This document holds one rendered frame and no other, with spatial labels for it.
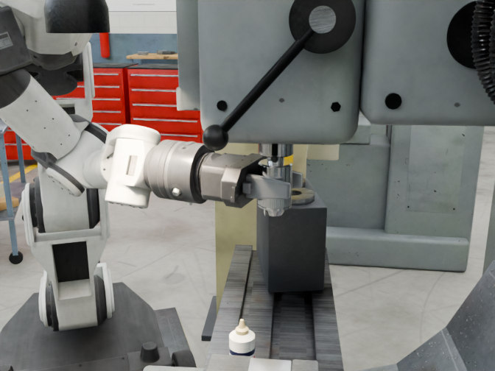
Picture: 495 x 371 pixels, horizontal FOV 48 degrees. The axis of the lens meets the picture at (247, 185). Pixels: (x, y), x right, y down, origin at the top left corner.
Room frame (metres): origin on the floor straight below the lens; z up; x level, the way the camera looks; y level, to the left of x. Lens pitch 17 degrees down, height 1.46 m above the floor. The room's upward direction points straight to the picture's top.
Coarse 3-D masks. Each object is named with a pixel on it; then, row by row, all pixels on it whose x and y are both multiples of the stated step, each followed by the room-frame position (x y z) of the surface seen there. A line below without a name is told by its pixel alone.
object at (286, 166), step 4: (260, 160) 0.75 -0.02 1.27; (264, 160) 0.75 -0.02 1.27; (284, 160) 0.75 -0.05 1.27; (288, 160) 0.75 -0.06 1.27; (260, 164) 0.73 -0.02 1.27; (264, 164) 0.73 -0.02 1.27; (268, 164) 0.73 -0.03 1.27; (272, 164) 0.73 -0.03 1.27; (276, 164) 0.73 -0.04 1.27; (280, 164) 0.73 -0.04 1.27; (284, 164) 0.73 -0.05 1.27; (288, 164) 0.73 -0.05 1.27; (260, 168) 0.73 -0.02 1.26; (264, 168) 0.72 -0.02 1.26; (268, 168) 0.72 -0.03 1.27; (272, 168) 0.72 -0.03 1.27; (276, 168) 0.72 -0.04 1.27; (280, 168) 0.72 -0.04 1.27; (284, 168) 0.72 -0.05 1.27; (288, 168) 0.73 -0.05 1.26; (268, 172) 0.72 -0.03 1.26; (272, 172) 0.72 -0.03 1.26; (276, 172) 0.72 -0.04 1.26; (280, 172) 0.72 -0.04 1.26; (284, 172) 0.72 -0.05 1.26
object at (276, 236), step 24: (312, 192) 1.13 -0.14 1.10; (264, 216) 1.12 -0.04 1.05; (288, 216) 1.06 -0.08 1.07; (312, 216) 1.07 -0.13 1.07; (264, 240) 1.12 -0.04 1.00; (288, 240) 1.06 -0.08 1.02; (312, 240) 1.07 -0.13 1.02; (264, 264) 1.11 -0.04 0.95; (288, 264) 1.06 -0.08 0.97; (312, 264) 1.07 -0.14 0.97; (288, 288) 1.06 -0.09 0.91; (312, 288) 1.07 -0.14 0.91
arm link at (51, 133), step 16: (32, 80) 0.97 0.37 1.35; (32, 96) 0.95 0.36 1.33; (48, 96) 0.99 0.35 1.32; (0, 112) 0.94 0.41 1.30; (16, 112) 0.94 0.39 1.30; (32, 112) 0.96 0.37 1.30; (48, 112) 0.98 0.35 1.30; (64, 112) 1.02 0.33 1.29; (16, 128) 0.96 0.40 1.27; (32, 128) 0.96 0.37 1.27; (48, 128) 0.98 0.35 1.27; (64, 128) 1.00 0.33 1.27; (80, 128) 1.04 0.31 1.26; (96, 128) 1.04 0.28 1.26; (32, 144) 0.99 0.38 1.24; (48, 144) 0.98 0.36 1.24; (64, 144) 1.00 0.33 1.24; (48, 160) 0.99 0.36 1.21; (48, 176) 1.01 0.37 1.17; (64, 176) 0.98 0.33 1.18; (80, 192) 1.00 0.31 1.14
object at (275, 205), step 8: (264, 176) 0.72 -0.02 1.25; (272, 176) 0.72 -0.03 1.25; (280, 176) 0.72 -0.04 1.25; (288, 176) 0.73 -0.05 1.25; (264, 200) 0.72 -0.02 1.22; (272, 200) 0.72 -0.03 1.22; (280, 200) 0.72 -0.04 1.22; (288, 200) 0.73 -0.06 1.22; (264, 208) 0.72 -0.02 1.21; (272, 208) 0.72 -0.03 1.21; (280, 208) 0.72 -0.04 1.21; (288, 208) 0.73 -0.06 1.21
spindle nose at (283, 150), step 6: (264, 144) 0.72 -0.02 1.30; (270, 144) 0.72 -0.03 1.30; (282, 144) 0.72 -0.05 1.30; (288, 144) 0.72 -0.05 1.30; (264, 150) 0.72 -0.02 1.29; (270, 150) 0.72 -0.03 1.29; (282, 150) 0.72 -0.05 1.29; (288, 150) 0.72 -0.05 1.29; (264, 156) 0.73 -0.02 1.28; (270, 156) 0.72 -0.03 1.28; (282, 156) 0.72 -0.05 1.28; (288, 156) 0.73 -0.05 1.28
